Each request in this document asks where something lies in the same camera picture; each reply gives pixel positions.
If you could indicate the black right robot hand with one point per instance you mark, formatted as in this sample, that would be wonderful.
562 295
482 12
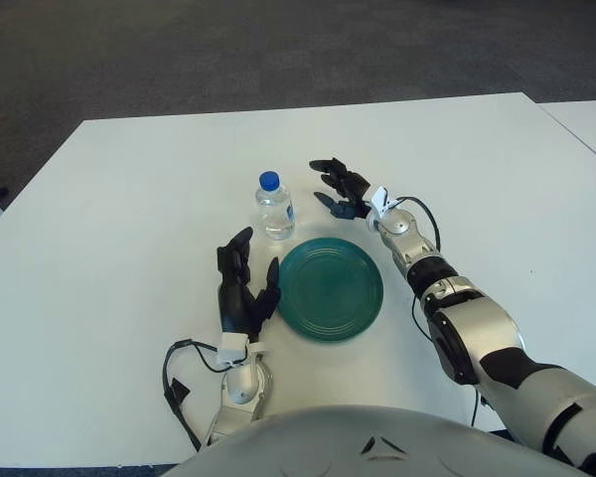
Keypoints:
355 189

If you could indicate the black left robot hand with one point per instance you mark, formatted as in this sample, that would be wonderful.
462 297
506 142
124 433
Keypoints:
238 308

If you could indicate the clear bottle with blue cap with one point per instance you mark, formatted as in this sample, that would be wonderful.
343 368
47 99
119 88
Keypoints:
275 213

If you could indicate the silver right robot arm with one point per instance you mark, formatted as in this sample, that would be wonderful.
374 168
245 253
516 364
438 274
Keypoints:
477 323

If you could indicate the green round plate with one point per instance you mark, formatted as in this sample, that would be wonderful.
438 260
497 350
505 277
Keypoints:
333 288

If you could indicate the grey robot torso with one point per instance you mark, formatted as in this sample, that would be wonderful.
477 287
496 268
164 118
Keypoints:
328 447

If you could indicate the white neighbouring table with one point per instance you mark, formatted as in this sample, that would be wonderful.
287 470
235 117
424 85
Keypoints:
591 124

